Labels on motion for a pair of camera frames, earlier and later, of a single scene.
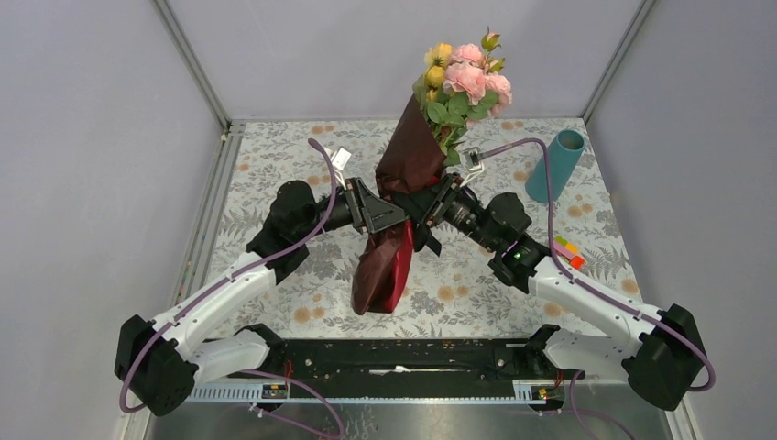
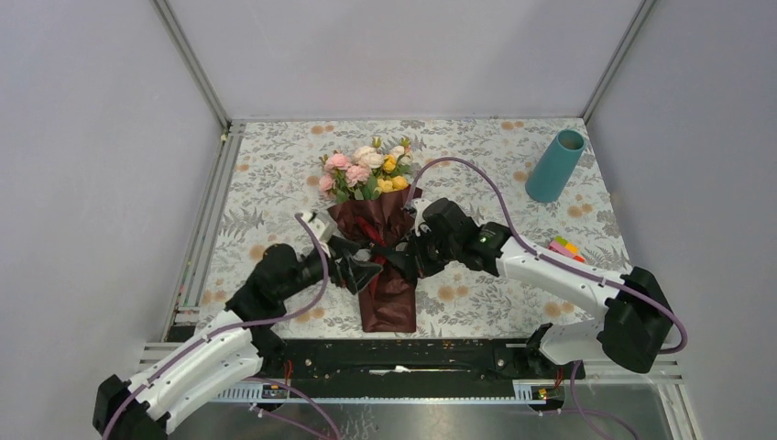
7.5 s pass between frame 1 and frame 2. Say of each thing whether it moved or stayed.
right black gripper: moved
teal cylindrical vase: stayed
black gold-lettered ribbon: moved
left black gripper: moved
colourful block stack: stayed
